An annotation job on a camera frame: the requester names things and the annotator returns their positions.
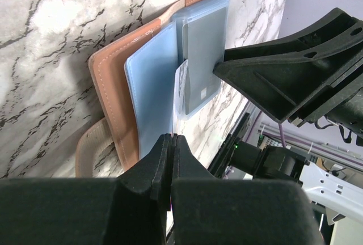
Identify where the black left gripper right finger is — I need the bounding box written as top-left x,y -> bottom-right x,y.
171,136 -> 323,244

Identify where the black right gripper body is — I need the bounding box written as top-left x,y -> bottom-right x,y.
289,43 -> 362,132

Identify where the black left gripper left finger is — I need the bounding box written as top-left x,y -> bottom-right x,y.
1,134 -> 173,244

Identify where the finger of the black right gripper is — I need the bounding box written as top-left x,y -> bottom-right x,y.
224,7 -> 357,62
213,20 -> 362,123

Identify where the dark credit card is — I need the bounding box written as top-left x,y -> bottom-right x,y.
183,7 -> 227,119

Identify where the white card with emblem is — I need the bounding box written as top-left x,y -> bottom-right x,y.
172,60 -> 188,134

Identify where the tan leather card holder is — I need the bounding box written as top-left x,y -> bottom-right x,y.
75,0 -> 201,178

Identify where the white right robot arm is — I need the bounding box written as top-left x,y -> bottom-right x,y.
208,8 -> 362,222

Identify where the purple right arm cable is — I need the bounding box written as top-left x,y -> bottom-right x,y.
223,110 -> 363,182

